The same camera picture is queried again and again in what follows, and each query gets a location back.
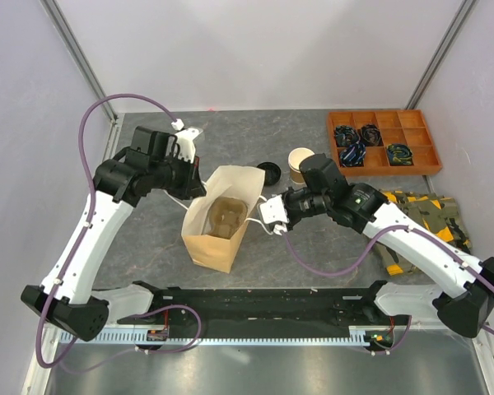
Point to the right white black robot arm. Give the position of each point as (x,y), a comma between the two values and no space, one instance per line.
(461,295)

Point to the stack of black lids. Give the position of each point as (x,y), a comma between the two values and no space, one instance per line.
(272,173)

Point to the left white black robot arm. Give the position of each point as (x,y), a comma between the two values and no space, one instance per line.
(66,298)

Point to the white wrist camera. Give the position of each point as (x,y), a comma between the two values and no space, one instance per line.
(185,148)
(274,214)

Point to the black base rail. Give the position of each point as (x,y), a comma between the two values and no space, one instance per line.
(265,312)

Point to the stack of paper cups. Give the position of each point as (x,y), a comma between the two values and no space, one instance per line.
(295,157)

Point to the cardboard cup carrier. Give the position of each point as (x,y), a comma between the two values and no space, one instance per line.
(225,216)

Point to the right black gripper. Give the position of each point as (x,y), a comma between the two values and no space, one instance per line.
(291,220)

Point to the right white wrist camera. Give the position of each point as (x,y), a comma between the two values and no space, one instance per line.
(274,214)

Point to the rolled blue striped sock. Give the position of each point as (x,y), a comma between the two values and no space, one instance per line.
(353,155)

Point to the rolled blue yellow sock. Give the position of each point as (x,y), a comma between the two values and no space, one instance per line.
(399,154)

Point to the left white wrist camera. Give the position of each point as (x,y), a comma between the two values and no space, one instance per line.
(185,148)

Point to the brown paper bag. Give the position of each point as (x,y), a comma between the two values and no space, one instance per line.
(241,182)

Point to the rolled sock top left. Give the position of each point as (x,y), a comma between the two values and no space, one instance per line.
(345,135)

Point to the camouflage cloth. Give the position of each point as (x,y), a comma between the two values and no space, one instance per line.
(438,214)

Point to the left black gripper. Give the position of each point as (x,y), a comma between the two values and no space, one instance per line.
(193,187)

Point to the rolled brown sock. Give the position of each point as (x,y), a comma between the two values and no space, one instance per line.
(370,135)

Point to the orange compartment tray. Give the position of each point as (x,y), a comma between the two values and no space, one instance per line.
(396,126)

